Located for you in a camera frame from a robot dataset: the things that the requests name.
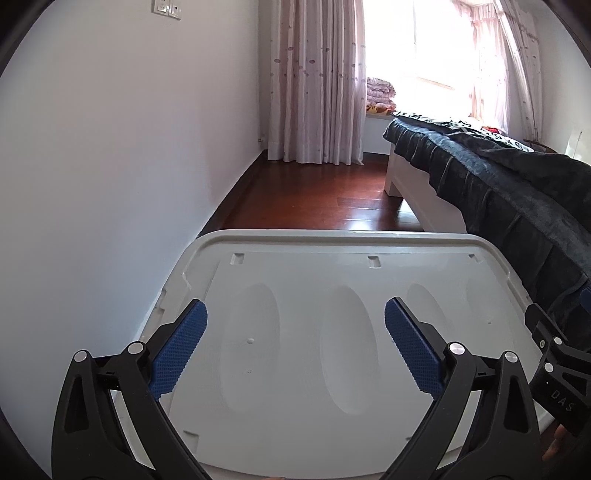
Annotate black white printed cloth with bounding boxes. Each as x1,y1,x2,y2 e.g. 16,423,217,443
397,111,536,153

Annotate white bed frame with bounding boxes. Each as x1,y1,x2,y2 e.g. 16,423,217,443
384,150,467,234

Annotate white wall socket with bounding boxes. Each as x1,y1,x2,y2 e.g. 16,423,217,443
151,0,182,20

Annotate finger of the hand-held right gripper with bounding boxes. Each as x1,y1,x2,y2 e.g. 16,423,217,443
525,302,591,435

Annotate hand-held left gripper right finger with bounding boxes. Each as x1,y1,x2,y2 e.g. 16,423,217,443
383,296,542,480

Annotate bed with dark blanket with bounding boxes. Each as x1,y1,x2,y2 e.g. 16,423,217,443
383,115,591,333

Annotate folded pink quilts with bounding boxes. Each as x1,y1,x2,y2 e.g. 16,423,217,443
366,76,397,108

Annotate sheer pink curtain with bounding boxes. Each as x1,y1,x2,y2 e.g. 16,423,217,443
471,0,543,139

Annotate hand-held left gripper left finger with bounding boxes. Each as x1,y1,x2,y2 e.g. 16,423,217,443
51,299,208,480

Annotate person's right hand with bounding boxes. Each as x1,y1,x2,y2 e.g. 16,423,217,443
542,425,572,462

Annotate pink dotted curtain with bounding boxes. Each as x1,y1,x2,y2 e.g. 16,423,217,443
268,0,368,166

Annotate white plastic storage box lid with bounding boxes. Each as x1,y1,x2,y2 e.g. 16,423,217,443
134,229,555,480

